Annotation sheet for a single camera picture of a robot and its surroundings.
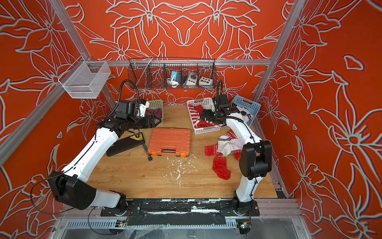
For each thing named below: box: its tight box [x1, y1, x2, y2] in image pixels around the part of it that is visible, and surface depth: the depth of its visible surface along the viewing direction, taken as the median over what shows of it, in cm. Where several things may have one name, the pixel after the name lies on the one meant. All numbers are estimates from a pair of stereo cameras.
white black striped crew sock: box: [217, 134, 243, 157], surface depth 94 cm
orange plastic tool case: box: [147, 127, 192, 158], surface depth 95 cm
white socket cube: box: [182, 71, 198, 86], surface depth 93 cm
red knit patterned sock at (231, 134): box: [224, 128, 238, 141], surface depth 102 cm
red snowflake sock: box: [233, 149, 243, 163], surface depth 92 cm
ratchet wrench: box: [142, 143, 153, 162], surface depth 92 cm
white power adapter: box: [166, 70, 182, 89], surface depth 85 cm
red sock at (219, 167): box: [212, 155, 231, 181], surface depth 87 cm
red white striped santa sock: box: [196, 120, 219, 129], surface depth 103 cm
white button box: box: [198, 76, 213, 86], surface depth 96 cm
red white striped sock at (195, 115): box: [188, 104, 201, 128], surface depth 108 cm
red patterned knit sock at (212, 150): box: [203, 144, 223, 157], surface depth 94 cm
